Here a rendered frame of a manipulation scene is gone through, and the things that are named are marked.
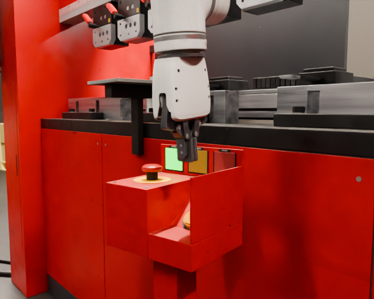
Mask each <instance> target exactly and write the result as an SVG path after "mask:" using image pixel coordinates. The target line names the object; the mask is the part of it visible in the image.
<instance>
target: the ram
mask: <svg viewBox="0 0 374 299"><path fill-rule="evenodd" d="M75 1H77V0H59V9H61V8H63V7H65V6H67V5H69V4H71V3H73V2H75ZM109 1H115V2H117V1H118V0H94V1H91V2H89V3H87V4H85V5H83V6H81V7H79V8H77V9H74V10H72V11H70V12H68V13H66V14H64V15H62V16H60V17H59V22H60V23H63V24H70V25H77V24H79V23H82V22H84V21H85V19H84V18H83V16H82V15H83V14H88V16H89V17H90V18H91V19H92V18H93V8H95V7H98V6H99V5H102V4H105V3H107V2H109Z"/></svg>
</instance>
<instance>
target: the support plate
mask: <svg viewBox="0 0 374 299"><path fill-rule="evenodd" d="M105 84H134V85H152V88H153V80H148V79H130V78H112V79H103V80H97V81H89V82H87V85H104V86H105Z"/></svg>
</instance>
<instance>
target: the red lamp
mask: <svg viewBox="0 0 374 299"><path fill-rule="evenodd" d="M234 158H235V153H229V152H214V172H216V171H222V170H226V169H230V168H234Z"/></svg>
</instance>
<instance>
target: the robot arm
mask: <svg viewBox="0 0 374 299"><path fill-rule="evenodd" d="M150 1H151V16H152V25H153V37H154V38H153V40H154V53H156V54H161V56H158V59H155V61H154V68H153V115H154V118H155V120H158V121H161V129H162V130H167V131H171V133H172V134H173V137H174V138H175V139H176V147H177V156H178V161H181V162H187V163H191V162H194V161H197V160H198V150H197V140H196V137H198V135H199V128H200V126H201V125H202V124H204V123H205V122H206V121H207V115H208V114H209V112H210V86H209V81H208V73H207V67H206V63H205V58H204V53H200V51H205V50H206V49H207V40H206V31H205V26H212V25H216V24H218V23H220V22H222V21H223V20H224V19H225V17H226V16H227V13H228V11H229V7H230V0H150Z"/></svg>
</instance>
